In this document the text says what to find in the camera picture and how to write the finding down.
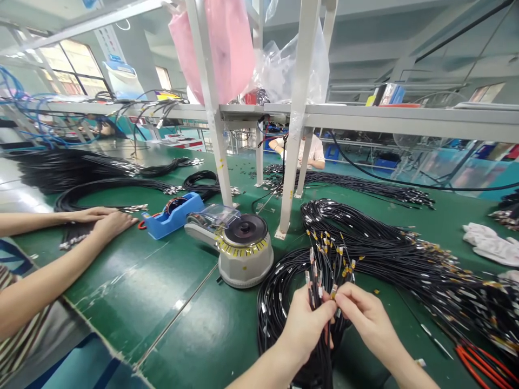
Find person's right hand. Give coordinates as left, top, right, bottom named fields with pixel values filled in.
left=334, top=281, right=393, bottom=350

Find person's left hand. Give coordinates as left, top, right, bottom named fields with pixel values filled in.
left=277, top=285, right=340, bottom=362

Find person's right thumb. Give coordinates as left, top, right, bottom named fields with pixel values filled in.
left=335, top=298, right=358, bottom=321

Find person's right fingers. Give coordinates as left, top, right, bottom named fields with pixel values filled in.
left=347, top=314, right=372, bottom=345

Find person's left thumb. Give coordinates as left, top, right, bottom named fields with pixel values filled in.
left=310, top=300, right=340, bottom=325

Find person's right index finger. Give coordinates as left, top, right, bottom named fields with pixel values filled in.
left=336, top=281, right=369, bottom=303

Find person's left fingers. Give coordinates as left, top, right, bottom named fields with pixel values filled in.
left=322, top=322, right=336, bottom=351

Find bundle of black cables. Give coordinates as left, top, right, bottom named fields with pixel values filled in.
left=304, top=229, right=365, bottom=389

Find grey automatic tape dispenser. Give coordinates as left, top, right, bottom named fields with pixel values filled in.
left=184, top=204, right=275, bottom=289

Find blue crate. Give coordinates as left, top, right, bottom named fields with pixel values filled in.
left=372, top=157, right=403, bottom=172

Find white gloves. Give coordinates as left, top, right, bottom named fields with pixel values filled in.
left=462, top=222, right=519, bottom=268

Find green table mat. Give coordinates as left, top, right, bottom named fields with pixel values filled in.
left=12, top=139, right=519, bottom=389

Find blue tape dispenser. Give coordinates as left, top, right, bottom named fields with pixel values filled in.
left=142, top=191, right=206, bottom=241

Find clear plastic bag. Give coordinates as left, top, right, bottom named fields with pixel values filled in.
left=250, top=18, right=330, bottom=105

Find pink plastic bag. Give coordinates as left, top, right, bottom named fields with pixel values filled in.
left=168, top=0, right=257, bottom=107

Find window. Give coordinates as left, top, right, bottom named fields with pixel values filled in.
left=36, top=38, right=111, bottom=97

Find large pile of tagged cables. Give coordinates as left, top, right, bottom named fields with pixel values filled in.
left=256, top=197, right=519, bottom=389

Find spread row of black cables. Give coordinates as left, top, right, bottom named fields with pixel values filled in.
left=248, top=163, right=437, bottom=211

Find thick black hose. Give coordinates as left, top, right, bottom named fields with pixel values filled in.
left=327, top=129, right=519, bottom=192

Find red-handled pliers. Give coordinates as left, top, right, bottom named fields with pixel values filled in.
left=454, top=341, right=519, bottom=389

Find small black cable coil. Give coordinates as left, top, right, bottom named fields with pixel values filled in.
left=181, top=170, right=241, bottom=203

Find white metal shelf frame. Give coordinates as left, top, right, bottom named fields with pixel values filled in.
left=0, top=0, right=519, bottom=240

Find black cable loop with connectors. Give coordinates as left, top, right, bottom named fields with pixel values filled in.
left=54, top=177, right=184, bottom=251

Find heap of black cables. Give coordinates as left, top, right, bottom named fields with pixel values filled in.
left=10, top=147, right=203, bottom=195

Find blue cables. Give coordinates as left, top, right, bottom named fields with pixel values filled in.
left=0, top=66, right=104, bottom=147

